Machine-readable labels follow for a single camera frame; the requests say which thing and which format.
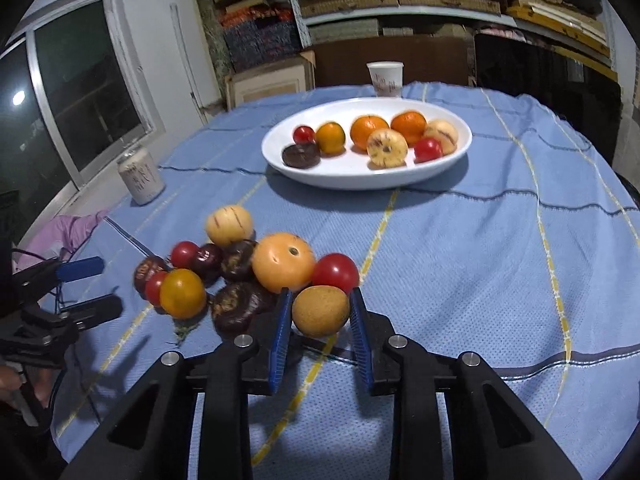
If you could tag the stack of blue patterned boxes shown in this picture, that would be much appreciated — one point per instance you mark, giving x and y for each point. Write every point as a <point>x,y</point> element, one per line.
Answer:
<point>260,42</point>

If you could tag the black flat panel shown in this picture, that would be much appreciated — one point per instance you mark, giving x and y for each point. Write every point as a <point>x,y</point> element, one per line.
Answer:
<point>540,90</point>

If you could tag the dark red plum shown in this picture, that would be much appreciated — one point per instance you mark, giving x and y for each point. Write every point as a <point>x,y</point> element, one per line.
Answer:
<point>207,260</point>

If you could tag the orange-red patterned boxes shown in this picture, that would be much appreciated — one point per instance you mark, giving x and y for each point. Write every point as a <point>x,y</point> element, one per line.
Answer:
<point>250,15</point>

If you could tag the red tomato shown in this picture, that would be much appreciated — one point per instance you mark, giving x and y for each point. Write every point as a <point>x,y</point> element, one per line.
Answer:
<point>336,271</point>
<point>428,150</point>
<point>185,254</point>
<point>154,287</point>
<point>303,134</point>

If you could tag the person's left hand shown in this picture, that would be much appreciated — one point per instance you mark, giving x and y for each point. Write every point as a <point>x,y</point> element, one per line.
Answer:
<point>10,380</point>

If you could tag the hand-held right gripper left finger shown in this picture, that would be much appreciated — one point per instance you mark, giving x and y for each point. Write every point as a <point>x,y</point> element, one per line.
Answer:
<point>280,340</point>

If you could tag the yellow striped pepino melon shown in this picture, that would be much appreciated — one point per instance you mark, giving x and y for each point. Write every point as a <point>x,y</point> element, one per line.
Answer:
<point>441,135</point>
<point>230,224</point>
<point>386,148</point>

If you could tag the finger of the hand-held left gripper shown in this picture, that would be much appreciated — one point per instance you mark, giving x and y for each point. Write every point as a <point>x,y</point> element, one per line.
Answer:
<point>80,267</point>
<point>95,310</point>

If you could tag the blue checked tablecloth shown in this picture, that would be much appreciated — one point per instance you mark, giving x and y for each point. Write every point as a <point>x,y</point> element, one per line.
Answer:
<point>475,260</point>

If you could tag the brown sapodilla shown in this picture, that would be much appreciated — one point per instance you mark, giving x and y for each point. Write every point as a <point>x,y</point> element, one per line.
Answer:
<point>320,310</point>

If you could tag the white framed sliding window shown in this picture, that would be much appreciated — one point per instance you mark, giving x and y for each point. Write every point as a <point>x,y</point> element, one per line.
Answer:
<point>85,85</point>

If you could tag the pale orange persimmon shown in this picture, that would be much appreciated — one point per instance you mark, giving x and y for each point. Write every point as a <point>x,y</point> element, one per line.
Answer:
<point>283,262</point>

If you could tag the white paper cup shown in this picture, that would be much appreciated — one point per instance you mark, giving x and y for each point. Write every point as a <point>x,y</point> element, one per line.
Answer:
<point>385,80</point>

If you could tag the yellow tomato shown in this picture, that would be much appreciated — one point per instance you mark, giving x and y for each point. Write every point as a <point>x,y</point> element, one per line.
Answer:
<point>182,293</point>

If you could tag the pink patterned cloth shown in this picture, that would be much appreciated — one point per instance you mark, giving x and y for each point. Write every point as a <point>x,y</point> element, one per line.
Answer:
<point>500,34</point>

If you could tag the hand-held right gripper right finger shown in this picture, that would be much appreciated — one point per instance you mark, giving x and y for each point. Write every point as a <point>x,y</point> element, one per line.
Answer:
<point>361,340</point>

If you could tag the grey-white woven box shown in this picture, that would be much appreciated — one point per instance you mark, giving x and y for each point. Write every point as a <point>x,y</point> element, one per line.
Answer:
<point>345,30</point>

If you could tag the white oval plate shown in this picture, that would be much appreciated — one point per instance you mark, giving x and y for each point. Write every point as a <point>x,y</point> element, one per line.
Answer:
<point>350,172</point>

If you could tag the brown board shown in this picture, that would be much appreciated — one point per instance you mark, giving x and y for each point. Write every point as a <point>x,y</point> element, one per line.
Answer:
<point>340,65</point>

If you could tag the orange-yellow tomato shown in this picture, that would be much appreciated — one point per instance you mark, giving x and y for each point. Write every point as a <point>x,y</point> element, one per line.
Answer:
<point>330,137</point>

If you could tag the green patterned board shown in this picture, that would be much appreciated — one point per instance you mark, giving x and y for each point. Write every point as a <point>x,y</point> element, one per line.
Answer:
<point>215,50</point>

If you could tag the white metal shelf rack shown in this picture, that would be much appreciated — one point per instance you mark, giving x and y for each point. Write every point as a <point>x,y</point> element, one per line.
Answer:
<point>295,5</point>

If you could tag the stack of yellow flat boxes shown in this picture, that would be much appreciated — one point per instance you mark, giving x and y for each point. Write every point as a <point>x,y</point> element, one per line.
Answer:
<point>555,20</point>

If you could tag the dark purple mangosteen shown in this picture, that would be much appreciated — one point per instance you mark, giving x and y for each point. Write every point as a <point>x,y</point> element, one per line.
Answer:
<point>239,260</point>
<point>240,307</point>
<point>147,270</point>
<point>300,155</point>

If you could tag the narrow white board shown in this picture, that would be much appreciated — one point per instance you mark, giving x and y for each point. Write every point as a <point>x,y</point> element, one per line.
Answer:
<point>187,60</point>

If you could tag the white beverage can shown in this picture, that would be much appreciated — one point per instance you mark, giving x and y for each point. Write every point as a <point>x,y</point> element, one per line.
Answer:
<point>142,177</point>

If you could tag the pink garment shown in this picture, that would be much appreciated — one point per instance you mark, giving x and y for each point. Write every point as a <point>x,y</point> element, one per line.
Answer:
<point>65,230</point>

